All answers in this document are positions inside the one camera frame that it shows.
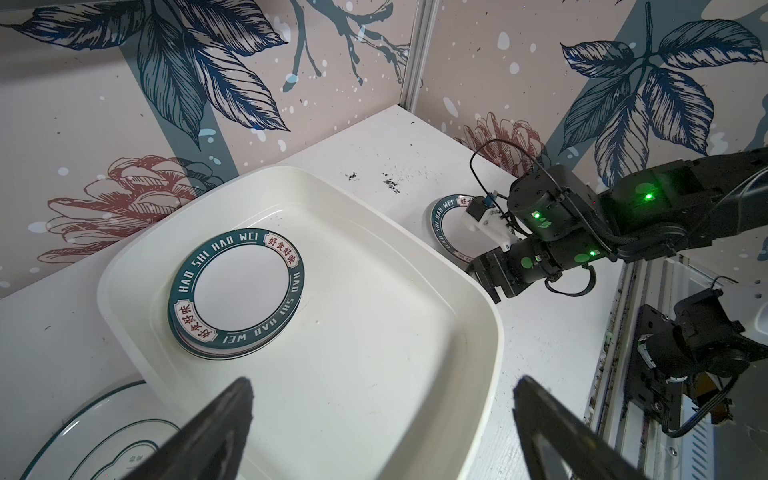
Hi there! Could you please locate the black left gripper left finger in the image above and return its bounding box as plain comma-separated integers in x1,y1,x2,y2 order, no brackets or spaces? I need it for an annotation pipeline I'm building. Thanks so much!
127,377,253,480

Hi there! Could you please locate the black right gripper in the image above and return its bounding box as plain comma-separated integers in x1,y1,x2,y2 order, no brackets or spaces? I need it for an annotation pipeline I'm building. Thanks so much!
466,165,612,303

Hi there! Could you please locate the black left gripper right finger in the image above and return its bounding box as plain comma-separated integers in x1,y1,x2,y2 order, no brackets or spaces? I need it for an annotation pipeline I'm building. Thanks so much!
513,375,644,479

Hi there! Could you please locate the green rim plate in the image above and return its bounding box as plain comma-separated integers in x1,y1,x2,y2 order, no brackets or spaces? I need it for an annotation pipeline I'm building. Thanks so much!
425,194,496,269
167,228,305,360

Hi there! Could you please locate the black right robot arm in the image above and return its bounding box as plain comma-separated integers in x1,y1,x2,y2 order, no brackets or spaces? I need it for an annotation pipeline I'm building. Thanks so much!
466,148,767,302

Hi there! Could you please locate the white plastic bin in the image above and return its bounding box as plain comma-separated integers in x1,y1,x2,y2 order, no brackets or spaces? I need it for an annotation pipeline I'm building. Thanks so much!
97,166,503,479

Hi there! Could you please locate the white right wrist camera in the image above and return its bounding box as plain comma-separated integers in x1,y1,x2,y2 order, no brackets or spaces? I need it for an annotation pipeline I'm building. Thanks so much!
460,195,521,251

